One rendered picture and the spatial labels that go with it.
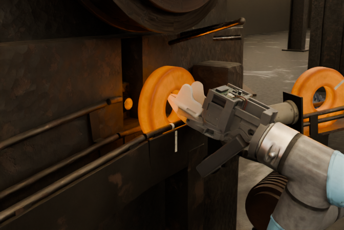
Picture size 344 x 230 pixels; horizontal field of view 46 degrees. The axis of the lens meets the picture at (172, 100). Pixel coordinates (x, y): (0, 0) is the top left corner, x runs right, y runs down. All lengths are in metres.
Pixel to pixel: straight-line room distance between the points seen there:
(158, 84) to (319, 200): 0.33
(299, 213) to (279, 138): 0.12
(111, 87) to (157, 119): 0.10
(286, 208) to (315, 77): 0.43
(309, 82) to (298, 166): 0.41
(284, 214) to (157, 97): 0.29
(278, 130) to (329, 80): 0.42
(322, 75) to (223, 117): 0.42
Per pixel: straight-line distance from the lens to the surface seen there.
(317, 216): 0.69
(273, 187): 0.95
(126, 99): 0.79
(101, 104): 0.71
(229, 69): 0.89
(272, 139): 0.66
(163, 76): 0.74
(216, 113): 0.70
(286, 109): 0.99
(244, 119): 0.70
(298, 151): 0.65
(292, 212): 0.69
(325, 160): 0.65
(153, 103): 0.72
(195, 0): 0.73
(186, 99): 0.74
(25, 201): 0.55
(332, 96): 1.09
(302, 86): 1.02
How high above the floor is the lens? 0.92
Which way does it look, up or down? 13 degrees down
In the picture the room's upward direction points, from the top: straight up
